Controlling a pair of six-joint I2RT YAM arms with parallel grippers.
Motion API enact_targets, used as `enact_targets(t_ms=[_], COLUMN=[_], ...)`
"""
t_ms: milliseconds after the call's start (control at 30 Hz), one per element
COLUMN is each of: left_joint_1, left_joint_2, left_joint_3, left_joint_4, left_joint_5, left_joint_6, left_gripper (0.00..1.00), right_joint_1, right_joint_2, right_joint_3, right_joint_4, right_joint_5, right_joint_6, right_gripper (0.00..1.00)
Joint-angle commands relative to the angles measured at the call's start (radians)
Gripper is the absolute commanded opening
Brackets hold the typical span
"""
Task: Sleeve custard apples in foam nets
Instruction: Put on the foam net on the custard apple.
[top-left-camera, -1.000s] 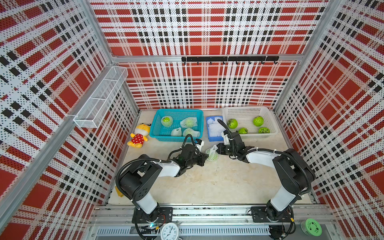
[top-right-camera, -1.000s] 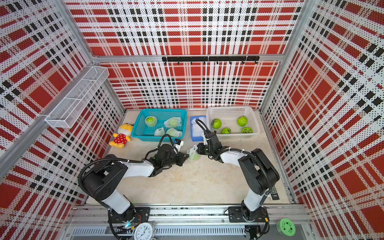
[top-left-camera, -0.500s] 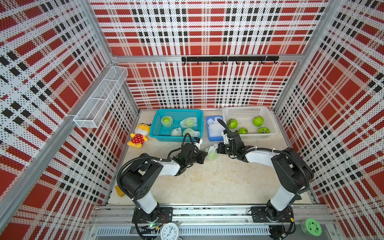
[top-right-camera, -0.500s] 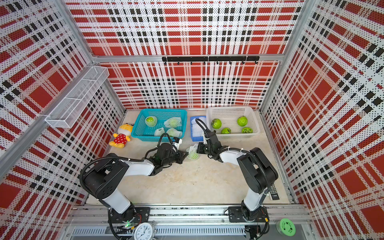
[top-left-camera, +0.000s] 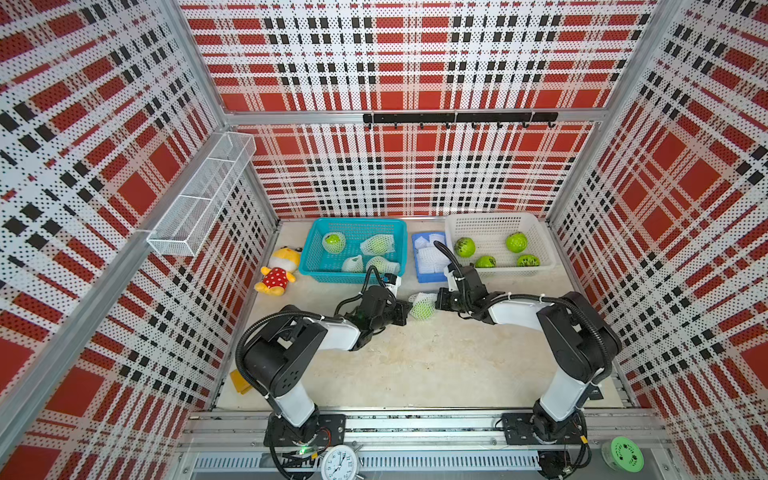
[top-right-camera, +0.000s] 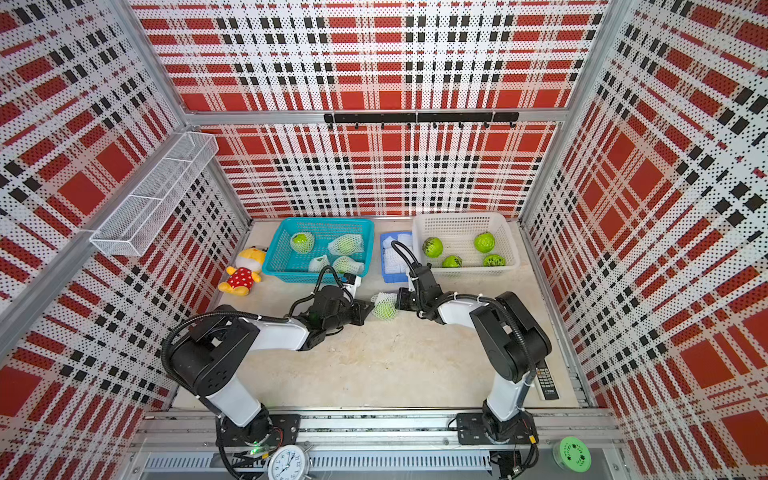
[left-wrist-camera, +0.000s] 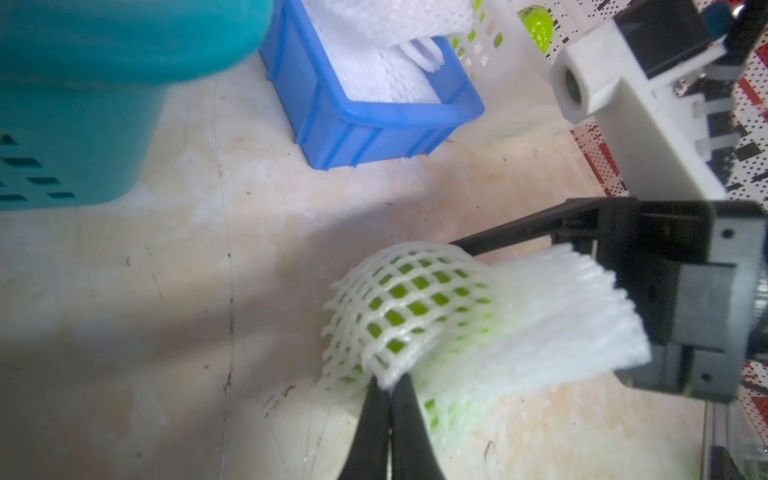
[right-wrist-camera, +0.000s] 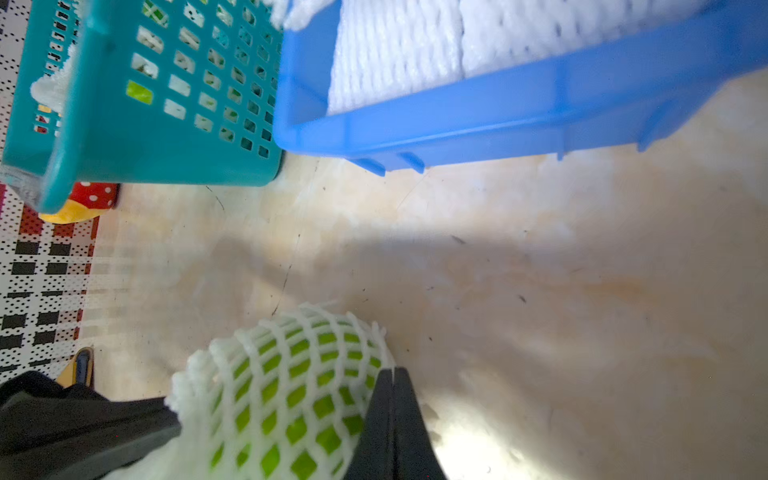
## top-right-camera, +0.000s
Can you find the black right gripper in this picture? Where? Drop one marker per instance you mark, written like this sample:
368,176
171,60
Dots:
402,293

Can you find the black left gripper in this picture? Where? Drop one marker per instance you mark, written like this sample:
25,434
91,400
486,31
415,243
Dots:
360,313

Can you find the white foam net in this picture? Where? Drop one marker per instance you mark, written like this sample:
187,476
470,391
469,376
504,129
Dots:
317,264
384,296

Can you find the green custard apple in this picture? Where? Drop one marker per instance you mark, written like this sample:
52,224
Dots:
452,261
485,242
385,310

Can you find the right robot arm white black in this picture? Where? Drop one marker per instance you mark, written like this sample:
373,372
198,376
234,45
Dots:
512,340

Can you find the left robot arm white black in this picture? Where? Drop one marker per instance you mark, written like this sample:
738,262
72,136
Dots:
203,354

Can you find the stack of white foam nets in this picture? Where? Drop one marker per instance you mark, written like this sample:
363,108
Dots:
393,263

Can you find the sleeved custard apple front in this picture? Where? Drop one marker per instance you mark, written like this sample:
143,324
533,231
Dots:
347,265

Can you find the sleeved custard apple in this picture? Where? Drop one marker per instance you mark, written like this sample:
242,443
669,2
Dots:
347,265
346,245
302,242

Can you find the dark-spotted custard apple front left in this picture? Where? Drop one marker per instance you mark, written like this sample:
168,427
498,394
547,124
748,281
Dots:
433,247

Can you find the dark-spotted custard apple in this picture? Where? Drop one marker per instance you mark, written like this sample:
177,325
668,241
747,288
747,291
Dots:
494,260
433,247

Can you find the sleeved custard apple right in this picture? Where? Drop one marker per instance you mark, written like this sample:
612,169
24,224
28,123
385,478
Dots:
346,245

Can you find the dark-spotted custard apple front right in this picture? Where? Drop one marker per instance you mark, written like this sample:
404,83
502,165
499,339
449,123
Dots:
494,260

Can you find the sleeved custard apple left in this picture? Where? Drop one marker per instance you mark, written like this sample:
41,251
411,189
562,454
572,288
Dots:
302,242

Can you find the blue plastic tray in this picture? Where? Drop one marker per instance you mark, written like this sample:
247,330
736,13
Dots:
402,278

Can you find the white perforated plastic basket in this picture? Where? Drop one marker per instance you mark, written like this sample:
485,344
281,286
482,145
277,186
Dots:
457,231

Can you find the teal plastic basket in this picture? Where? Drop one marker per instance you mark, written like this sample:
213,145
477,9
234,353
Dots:
290,266

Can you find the yellow red plush toy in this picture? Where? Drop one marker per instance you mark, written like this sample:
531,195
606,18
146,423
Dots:
245,273

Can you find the remote control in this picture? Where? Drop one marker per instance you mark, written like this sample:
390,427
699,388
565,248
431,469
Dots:
545,383

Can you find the round pressure gauge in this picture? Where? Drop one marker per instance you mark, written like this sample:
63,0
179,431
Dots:
290,462

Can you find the green tape spool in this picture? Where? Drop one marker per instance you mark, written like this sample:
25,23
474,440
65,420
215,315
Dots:
572,454

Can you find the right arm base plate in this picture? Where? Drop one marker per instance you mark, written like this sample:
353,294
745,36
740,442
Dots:
485,429

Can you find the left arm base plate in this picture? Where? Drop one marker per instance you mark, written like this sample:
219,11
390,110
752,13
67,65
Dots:
279,429

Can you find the black hook rail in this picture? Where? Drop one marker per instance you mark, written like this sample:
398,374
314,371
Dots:
357,119

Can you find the wire mesh wall shelf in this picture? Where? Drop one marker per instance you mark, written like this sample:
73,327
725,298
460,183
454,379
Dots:
133,226

